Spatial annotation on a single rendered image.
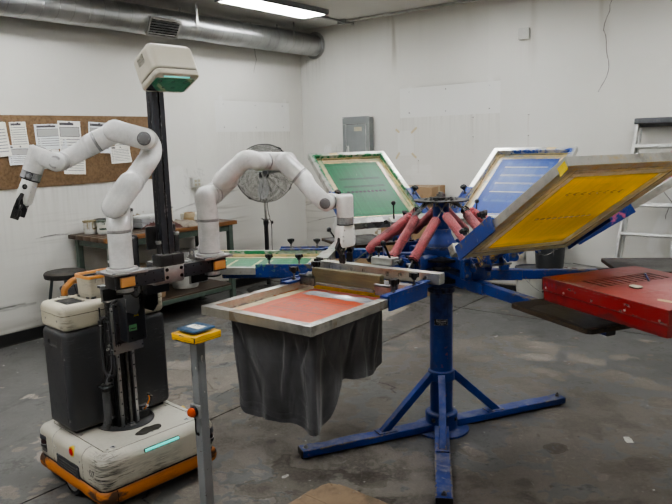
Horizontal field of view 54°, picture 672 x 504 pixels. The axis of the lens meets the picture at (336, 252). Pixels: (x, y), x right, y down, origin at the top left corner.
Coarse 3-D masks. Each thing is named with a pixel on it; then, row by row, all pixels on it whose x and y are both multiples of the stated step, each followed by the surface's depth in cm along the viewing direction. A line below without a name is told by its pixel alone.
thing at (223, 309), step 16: (272, 288) 296; (288, 288) 304; (400, 288) 297; (208, 304) 269; (224, 304) 273; (240, 304) 280; (368, 304) 262; (384, 304) 268; (240, 320) 255; (256, 320) 249; (272, 320) 244; (288, 320) 242; (320, 320) 240; (336, 320) 244; (352, 320) 252
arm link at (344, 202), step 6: (336, 198) 289; (342, 198) 286; (348, 198) 286; (336, 204) 289; (342, 204) 287; (348, 204) 287; (336, 210) 291; (342, 210) 287; (348, 210) 287; (342, 216) 288; (348, 216) 288
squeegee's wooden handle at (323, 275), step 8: (312, 272) 306; (320, 272) 303; (328, 272) 300; (336, 272) 297; (344, 272) 294; (352, 272) 292; (360, 272) 291; (320, 280) 303; (328, 280) 300; (336, 280) 297; (344, 280) 295; (352, 280) 292; (360, 280) 289; (368, 280) 286; (376, 280) 284; (368, 288) 287
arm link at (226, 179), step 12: (240, 156) 287; (252, 156) 285; (264, 156) 288; (228, 168) 290; (240, 168) 290; (252, 168) 288; (264, 168) 290; (216, 180) 292; (228, 180) 292; (228, 192) 305
